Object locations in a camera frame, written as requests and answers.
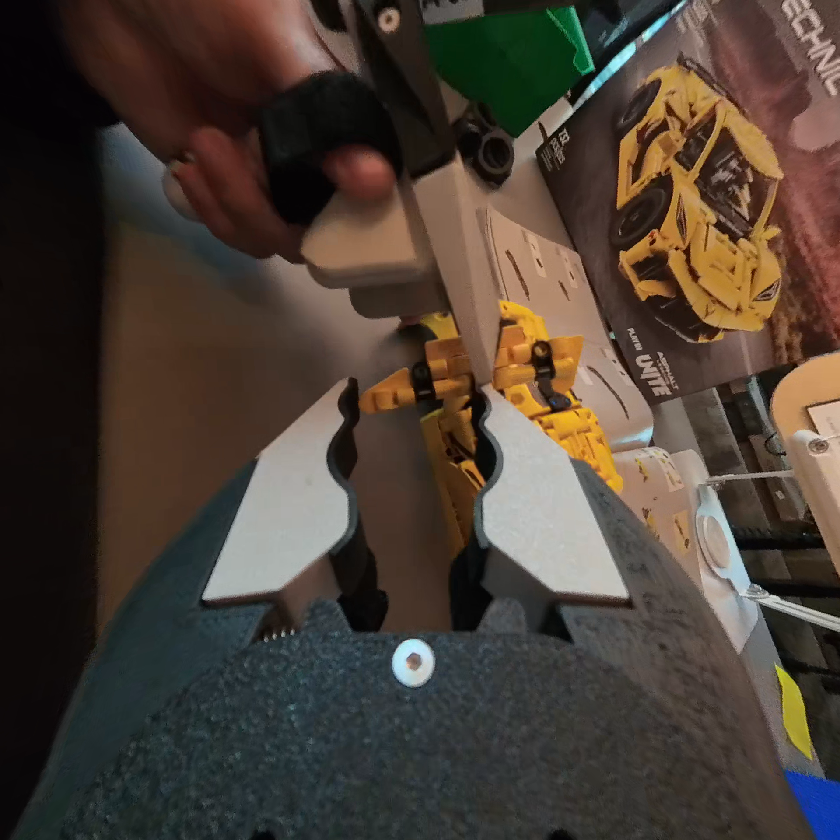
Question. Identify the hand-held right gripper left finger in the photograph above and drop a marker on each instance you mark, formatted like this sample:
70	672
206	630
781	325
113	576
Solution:
289	518

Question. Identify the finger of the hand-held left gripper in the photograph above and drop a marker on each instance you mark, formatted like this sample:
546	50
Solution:
459	262
367	243

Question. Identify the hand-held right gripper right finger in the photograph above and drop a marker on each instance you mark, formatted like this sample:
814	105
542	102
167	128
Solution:
544	525

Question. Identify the yellow toy brick car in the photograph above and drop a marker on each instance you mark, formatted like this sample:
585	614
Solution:
525	374

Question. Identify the grey desk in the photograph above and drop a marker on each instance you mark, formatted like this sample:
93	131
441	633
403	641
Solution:
197	394

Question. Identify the person's left hand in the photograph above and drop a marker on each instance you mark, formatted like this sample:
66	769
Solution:
197	85

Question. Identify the large open instruction booklet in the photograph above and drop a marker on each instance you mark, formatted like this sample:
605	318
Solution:
525	262

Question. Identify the black toy tire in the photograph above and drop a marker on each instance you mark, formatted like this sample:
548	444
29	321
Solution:
495	157
471	128

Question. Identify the green plastic bin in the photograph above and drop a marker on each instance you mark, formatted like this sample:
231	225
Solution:
505	59

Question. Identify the small open instruction booklet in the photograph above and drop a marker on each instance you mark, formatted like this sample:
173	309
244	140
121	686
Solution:
656	492

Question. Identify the wooden document stand board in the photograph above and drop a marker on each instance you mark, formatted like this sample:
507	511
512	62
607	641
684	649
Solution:
787	394

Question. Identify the toy car set box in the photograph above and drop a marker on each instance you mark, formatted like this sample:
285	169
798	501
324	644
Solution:
754	295

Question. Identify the printed instruction sheet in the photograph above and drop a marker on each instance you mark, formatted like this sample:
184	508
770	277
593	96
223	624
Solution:
828	417

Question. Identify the yellow tape strip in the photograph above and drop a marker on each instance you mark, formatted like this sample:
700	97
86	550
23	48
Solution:
794	715

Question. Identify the blue plastic bin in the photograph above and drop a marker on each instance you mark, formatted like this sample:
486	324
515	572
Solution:
817	810

